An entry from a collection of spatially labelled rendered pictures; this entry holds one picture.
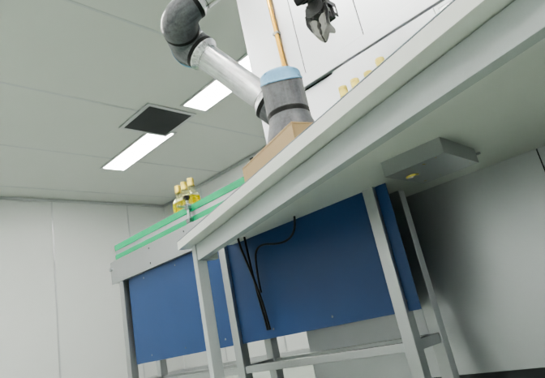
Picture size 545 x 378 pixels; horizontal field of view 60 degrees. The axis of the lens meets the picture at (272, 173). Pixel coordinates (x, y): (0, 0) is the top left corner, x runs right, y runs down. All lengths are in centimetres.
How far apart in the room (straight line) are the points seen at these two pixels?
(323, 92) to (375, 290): 93
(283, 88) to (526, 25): 68
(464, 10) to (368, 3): 134
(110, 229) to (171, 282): 543
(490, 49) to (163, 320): 195
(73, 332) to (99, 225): 157
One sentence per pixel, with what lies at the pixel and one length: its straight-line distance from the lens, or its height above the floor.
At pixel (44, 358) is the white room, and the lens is 701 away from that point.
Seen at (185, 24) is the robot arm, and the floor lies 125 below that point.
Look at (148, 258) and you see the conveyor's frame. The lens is 244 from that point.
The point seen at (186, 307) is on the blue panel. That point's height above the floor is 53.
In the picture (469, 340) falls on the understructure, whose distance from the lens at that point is 173.
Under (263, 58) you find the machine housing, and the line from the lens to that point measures 239.
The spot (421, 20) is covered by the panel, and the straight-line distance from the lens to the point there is 188.
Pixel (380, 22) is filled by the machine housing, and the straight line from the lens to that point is 201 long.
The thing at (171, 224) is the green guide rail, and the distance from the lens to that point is 231.
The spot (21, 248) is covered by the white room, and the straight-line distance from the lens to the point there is 713.
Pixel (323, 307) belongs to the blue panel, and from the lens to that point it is 165.
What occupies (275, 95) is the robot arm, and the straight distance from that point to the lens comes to 126.
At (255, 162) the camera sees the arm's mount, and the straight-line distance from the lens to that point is 125.
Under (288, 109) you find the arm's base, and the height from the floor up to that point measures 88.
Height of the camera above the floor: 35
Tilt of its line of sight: 18 degrees up
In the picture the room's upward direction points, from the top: 12 degrees counter-clockwise
